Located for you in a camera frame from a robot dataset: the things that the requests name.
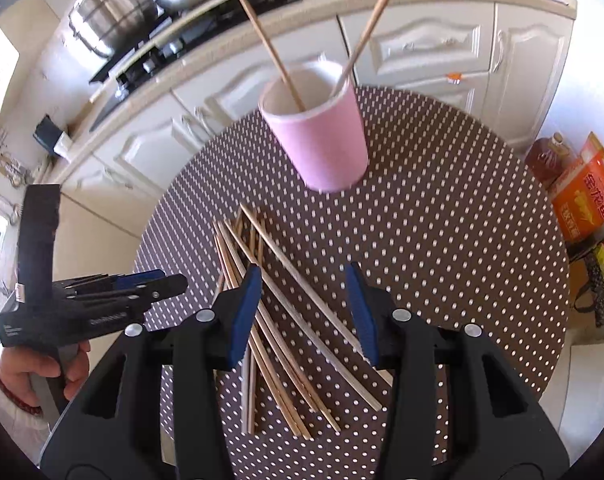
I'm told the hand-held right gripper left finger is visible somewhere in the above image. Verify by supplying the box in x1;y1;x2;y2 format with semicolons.
40;263;263;480

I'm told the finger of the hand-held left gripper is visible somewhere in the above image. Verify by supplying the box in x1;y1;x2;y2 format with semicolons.
64;270;167;291
72;274;189;311

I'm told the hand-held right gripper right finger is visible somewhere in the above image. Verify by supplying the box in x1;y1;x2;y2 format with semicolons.
344;262;570;480

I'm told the group of wooden chopsticks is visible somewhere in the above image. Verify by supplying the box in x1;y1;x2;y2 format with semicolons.
212;203;395;441

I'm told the pink cup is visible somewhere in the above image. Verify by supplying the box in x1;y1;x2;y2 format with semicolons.
258;60;370;194

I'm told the wooden chopstick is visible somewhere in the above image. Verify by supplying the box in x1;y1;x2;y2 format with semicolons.
236;0;307;112
332;0;411;97

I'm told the person's left forearm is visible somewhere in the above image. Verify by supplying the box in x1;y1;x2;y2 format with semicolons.
0;400;52;441

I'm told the person's left hand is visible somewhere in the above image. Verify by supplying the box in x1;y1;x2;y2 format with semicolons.
0;341;91;413

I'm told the brown polka dot tablecloth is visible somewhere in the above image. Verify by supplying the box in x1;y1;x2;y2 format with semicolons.
133;85;570;466

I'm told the small black box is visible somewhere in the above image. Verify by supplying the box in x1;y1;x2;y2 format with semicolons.
33;115;72;161

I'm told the cooking oil bottle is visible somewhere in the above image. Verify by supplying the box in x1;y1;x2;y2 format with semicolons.
524;132;583;191

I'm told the patterned tote bag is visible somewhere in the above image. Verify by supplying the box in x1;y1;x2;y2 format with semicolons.
572;240;604;328

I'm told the steel stockpot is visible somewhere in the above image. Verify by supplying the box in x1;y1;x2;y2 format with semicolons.
68;0;160;59

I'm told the orange rice bag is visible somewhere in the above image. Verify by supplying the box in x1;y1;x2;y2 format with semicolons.
552;132;604;246

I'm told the black gas stove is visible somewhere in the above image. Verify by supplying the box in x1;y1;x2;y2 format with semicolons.
88;0;303;133

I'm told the white kitchen cabinet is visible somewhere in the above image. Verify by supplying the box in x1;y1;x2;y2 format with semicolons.
46;0;578;241

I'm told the wall utensil rack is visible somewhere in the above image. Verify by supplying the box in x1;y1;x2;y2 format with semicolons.
0;130;32;226

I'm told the red bead bracelet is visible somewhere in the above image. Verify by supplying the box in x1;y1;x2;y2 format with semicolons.
0;354;42;416

